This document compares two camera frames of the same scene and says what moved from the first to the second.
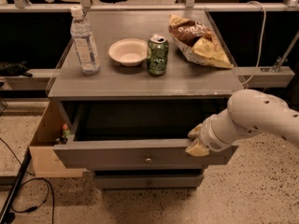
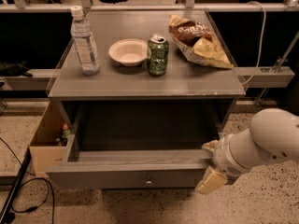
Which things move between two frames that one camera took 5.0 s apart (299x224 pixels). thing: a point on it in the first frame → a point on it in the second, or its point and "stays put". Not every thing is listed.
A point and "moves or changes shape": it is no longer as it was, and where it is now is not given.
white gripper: [209, 136] → [226, 157]
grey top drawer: [136, 132] moves or changes shape
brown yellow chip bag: [197, 42] stays put
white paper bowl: [128, 51] stays put
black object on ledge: [14, 69] stays put
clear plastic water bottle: [81, 33] stays put
